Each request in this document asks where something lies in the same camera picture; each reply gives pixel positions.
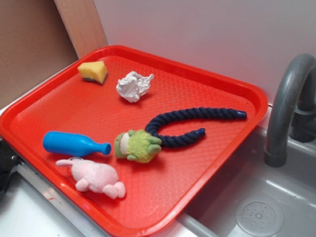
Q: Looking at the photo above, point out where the yellow sponge with green base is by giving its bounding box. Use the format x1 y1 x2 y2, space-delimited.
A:
78 61 108 85

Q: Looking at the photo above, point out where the red plastic tray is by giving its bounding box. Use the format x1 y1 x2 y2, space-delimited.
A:
0 46 268 237

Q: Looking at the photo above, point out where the green plush frog toy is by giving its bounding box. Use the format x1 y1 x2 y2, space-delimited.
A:
114 130 162 163

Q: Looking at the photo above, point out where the crumpled white paper ball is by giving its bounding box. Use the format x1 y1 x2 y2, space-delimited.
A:
116 71 155 103

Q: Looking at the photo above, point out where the pink plush bunny toy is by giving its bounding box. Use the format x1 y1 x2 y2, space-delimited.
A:
56 157 126 199

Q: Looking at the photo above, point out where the blue plastic toy bottle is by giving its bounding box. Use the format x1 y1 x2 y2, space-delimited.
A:
42 131 112 157

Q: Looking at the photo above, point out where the grey plastic sink basin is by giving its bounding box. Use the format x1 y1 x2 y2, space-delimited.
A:
180 127 316 237

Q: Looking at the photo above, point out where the grey plastic faucet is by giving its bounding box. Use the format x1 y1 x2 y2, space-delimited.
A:
264 54 316 167

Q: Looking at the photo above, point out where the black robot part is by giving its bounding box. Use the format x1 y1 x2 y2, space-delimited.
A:
0 139 20 197

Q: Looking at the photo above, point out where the dark blue twisted rope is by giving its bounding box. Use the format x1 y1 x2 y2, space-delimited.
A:
145 106 248 150

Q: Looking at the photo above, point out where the wooden corner post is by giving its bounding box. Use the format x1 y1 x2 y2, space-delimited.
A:
55 0 108 58

